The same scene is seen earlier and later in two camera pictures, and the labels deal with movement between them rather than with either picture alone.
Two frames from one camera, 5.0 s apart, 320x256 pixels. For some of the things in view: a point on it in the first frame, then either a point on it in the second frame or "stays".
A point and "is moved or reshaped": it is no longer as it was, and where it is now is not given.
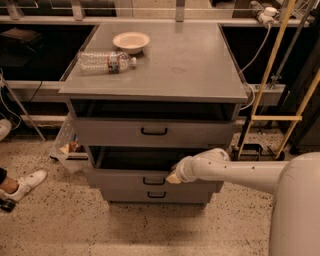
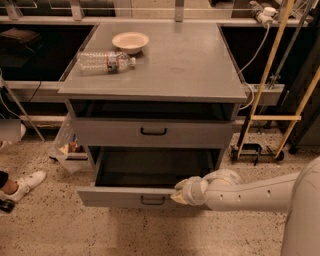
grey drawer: x=140 y=167 is moved or reshaped
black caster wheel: x=7 y=205 stays
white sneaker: x=25 y=184 stays
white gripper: x=183 y=170 -> x=190 y=191
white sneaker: x=5 y=128 -> x=23 y=131
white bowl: x=131 y=42 stays
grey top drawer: x=155 y=132 stays
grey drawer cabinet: x=143 y=95 stays
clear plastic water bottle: x=104 y=62 stays
